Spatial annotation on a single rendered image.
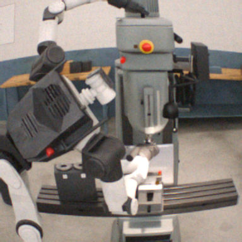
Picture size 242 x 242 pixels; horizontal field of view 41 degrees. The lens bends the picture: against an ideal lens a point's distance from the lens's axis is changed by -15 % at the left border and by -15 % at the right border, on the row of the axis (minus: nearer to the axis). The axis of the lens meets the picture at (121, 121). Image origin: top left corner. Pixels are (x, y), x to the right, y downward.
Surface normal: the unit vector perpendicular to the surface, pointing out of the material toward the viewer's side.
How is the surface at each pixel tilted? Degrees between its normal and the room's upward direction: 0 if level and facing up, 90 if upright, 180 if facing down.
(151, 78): 90
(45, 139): 75
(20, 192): 90
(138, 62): 90
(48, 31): 55
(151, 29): 90
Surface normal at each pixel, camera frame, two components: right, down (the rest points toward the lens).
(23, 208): 0.18, 0.31
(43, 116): -0.33, 0.06
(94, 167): -0.45, 0.43
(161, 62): -0.04, 0.33
